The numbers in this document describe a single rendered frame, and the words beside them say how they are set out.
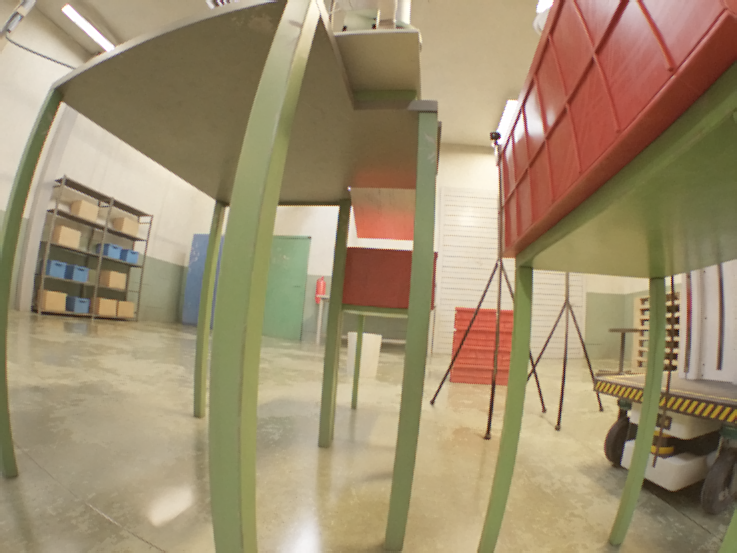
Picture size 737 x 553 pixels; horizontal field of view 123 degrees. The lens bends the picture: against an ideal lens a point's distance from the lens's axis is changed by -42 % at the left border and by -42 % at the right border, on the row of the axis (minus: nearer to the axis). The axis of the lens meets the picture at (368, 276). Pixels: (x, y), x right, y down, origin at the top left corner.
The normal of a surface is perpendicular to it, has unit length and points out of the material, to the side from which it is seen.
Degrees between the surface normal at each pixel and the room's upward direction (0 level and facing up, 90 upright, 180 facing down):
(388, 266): 90
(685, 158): 180
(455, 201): 90
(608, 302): 90
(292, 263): 90
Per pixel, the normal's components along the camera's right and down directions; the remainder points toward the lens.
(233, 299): -0.15, -0.15
